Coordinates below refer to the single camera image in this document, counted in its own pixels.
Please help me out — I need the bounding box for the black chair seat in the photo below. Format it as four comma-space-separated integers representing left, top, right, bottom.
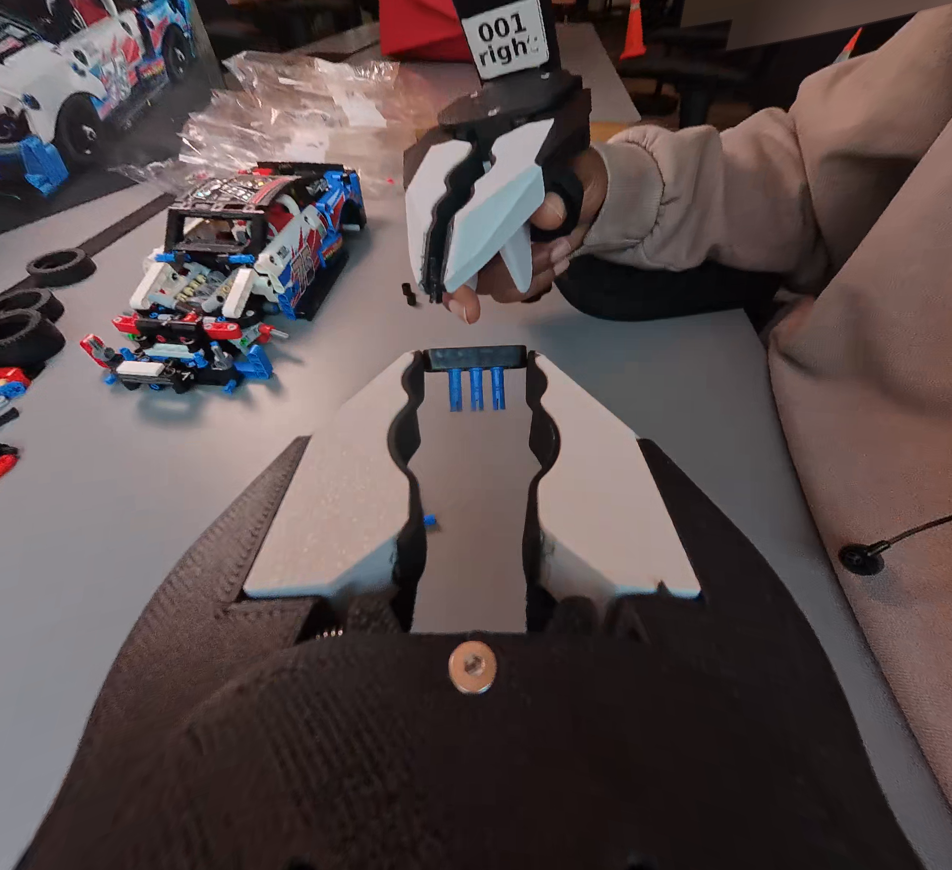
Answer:
554, 256, 782, 324

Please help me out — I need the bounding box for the orange traffic cone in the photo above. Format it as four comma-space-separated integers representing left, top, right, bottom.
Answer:
619, 0, 648, 62

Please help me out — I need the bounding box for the black rubber tire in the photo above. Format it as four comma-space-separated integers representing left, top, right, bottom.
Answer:
26, 249, 98, 289
0, 287, 65, 324
0, 310, 66, 370

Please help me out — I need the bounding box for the short black perforated beam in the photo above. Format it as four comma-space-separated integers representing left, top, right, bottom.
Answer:
425, 345, 529, 372

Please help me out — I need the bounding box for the person's right hand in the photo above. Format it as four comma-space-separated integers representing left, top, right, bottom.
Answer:
441, 144, 611, 325

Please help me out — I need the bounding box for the brick-built toy race car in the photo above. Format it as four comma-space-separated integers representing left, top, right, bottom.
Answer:
80, 161, 367, 396

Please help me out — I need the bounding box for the person's right forearm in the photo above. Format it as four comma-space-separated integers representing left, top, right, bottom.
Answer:
584, 3, 952, 276

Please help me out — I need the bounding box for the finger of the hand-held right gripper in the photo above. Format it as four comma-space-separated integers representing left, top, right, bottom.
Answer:
427, 119, 556, 294
404, 139, 475, 288

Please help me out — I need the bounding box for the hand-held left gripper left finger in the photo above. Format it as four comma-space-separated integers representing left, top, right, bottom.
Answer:
242, 351, 428, 631

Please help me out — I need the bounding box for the person's beige sweatshirt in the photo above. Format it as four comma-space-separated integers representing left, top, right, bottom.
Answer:
766, 141, 952, 804

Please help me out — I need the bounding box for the pile of mixed bricks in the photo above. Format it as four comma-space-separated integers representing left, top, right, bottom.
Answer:
0, 366, 33, 478

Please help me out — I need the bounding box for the pile of clear plastic bags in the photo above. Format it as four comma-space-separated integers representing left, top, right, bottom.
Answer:
112, 52, 417, 190

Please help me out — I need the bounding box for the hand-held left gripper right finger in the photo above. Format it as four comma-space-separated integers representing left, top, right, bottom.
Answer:
525, 352, 703, 631

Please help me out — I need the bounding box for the Lego set box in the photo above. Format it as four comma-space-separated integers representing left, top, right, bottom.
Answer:
0, 0, 224, 235

